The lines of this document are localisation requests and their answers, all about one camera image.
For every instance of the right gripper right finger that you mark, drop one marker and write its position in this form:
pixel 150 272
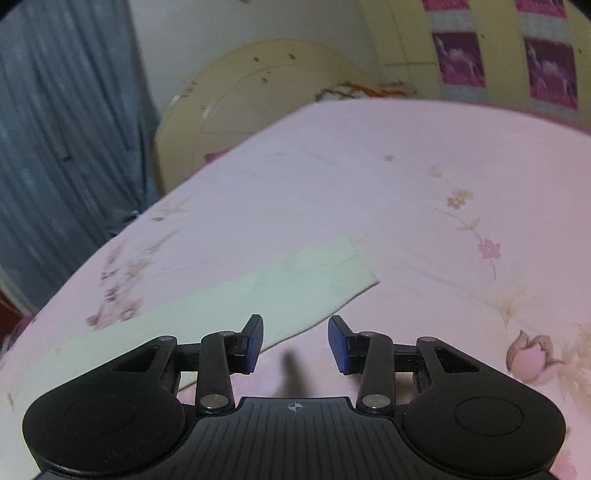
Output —
pixel 374 357

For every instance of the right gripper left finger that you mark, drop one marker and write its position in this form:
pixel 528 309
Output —
pixel 215 358

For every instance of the pale green knit garment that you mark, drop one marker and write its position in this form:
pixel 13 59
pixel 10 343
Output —
pixel 294 294

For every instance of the pink floral bedsheet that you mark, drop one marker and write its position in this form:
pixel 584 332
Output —
pixel 475 220

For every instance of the blue grey curtain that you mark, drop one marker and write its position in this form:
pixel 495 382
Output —
pixel 77 129

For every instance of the cream round headboard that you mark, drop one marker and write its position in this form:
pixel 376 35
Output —
pixel 245 91

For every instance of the purple poster left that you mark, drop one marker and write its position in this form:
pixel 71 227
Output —
pixel 456 43

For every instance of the purple poster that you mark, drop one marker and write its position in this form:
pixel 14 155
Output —
pixel 549 52
pixel 456 43

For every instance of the yellow wardrobe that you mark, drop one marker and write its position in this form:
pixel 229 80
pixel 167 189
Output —
pixel 405 49

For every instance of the purple poster right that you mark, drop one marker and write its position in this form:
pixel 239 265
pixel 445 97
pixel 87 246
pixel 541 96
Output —
pixel 549 52

